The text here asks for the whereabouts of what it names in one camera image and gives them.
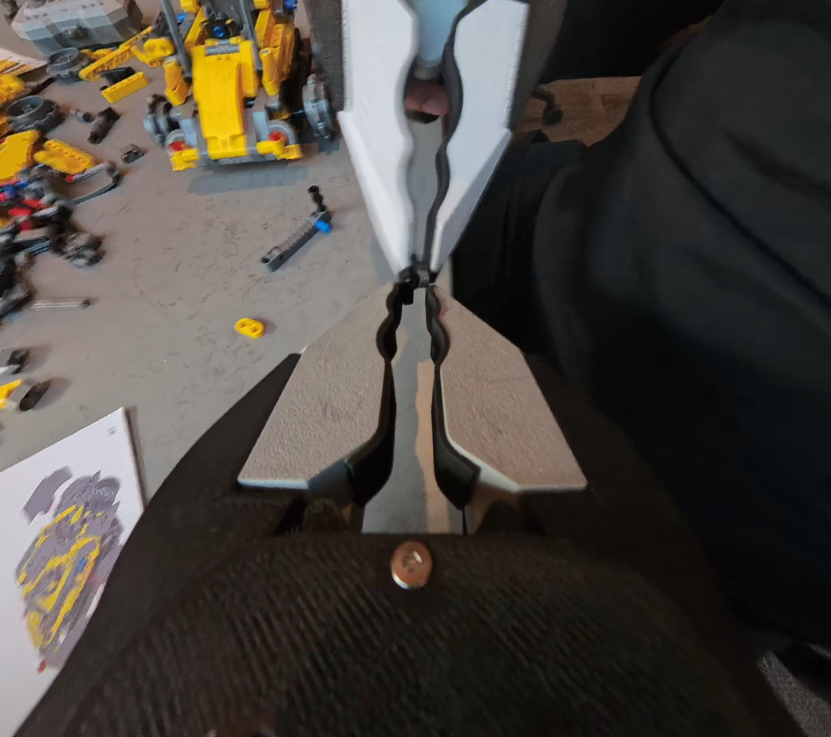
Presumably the person's black clothing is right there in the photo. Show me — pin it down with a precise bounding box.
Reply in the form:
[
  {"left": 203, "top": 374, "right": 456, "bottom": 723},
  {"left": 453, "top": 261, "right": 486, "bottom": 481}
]
[{"left": 448, "top": 0, "right": 831, "bottom": 673}]

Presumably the small black connector assembly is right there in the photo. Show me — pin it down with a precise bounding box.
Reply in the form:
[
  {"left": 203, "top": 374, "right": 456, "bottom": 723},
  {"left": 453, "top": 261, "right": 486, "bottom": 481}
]
[{"left": 396, "top": 256, "right": 435, "bottom": 304}]

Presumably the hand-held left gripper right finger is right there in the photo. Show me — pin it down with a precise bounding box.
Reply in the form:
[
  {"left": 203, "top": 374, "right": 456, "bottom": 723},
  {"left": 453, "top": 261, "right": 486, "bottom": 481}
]
[{"left": 425, "top": 285, "right": 588, "bottom": 530}]

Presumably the grey battery box piece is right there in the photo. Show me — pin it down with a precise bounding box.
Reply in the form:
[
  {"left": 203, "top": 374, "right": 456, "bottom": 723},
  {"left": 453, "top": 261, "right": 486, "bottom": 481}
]
[{"left": 10, "top": 0, "right": 145, "bottom": 59}]

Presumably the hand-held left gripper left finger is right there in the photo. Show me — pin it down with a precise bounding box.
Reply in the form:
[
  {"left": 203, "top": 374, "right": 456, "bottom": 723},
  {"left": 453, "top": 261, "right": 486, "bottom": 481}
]
[{"left": 237, "top": 284, "right": 398, "bottom": 507}]

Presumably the pile of building pieces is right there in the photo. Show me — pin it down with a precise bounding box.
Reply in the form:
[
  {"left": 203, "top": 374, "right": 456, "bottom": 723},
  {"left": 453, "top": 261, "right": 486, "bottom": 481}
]
[{"left": 0, "top": 32, "right": 153, "bottom": 322}]

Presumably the grey gear rack piece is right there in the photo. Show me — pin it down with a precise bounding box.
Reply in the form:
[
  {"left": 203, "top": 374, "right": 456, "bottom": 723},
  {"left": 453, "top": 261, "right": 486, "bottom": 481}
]
[{"left": 261, "top": 214, "right": 335, "bottom": 272}]

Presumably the building instruction booklet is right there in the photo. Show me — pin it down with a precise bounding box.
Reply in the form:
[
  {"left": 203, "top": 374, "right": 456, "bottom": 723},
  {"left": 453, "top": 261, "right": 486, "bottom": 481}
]
[{"left": 0, "top": 407, "right": 145, "bottom": 731}]

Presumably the parts list leaflet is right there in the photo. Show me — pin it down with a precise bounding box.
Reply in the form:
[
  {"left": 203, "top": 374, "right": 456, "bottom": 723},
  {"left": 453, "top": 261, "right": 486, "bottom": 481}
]
[{"left": 0, "top": 48, "right": 49, "bottom": 78}]

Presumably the yellow grey connector piece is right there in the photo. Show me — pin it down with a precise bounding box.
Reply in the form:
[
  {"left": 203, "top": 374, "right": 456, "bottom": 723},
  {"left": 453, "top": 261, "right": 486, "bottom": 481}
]
[{"left": 0, "top": 378, "right": 52, "bottom": 413}]

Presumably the yellow toy vehicle model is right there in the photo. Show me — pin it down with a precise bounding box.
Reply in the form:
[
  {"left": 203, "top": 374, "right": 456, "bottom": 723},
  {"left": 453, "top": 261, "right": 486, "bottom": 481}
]
[{"left": 144, "top": 0, "right": 338, "bottom": 173}]

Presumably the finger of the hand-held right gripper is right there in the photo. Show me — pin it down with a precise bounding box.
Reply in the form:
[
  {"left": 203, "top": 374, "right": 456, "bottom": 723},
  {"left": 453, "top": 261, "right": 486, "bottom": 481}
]
[
  {"left": 336, "top": 0, "right": 429, "bottom": 282},
  {"left": 425, "top": 0, "right": 530, "bottom": 273}
]

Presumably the person's right hand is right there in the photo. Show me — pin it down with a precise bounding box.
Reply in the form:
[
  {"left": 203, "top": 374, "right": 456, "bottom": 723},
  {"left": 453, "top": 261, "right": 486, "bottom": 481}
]
[{"left": 404, "top": 78, "right": 452, "bottom": 121}]

